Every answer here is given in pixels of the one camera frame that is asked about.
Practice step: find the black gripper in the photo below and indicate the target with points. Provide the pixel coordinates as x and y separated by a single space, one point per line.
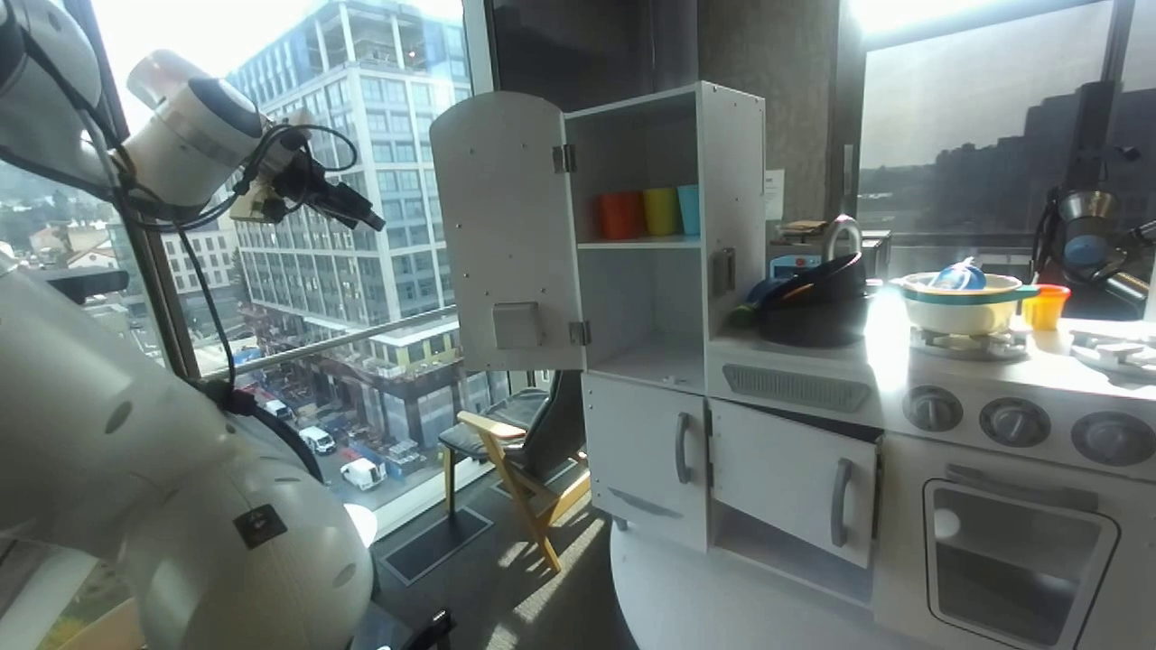
292 180

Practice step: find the white cabinet door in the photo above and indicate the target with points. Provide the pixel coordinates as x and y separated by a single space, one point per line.
508 225

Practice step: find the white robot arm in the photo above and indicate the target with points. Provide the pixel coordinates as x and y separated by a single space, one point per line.
224 539

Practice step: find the white toy kitchen cabinet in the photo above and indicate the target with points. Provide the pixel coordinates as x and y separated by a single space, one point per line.
681 314

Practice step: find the wooden folding chair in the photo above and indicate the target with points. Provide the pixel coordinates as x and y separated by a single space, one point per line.
528 440

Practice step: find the yellow green cup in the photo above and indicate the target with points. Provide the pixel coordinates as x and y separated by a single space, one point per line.
658 210

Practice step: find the teal cup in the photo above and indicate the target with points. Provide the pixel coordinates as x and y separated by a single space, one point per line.
686 210

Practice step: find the round white table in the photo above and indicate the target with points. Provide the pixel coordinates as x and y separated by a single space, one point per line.
698 601

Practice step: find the white bowl with green rim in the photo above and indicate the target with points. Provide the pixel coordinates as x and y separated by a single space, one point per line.
982 310

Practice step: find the small orange cup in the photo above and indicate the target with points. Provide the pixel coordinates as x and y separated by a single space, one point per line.
1045 310

